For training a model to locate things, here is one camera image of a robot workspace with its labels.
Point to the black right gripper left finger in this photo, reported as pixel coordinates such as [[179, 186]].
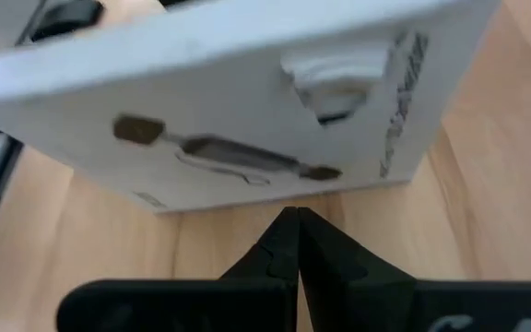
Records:
[[178, 304]]

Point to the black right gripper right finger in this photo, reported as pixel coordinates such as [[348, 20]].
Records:
[[408, 304]]

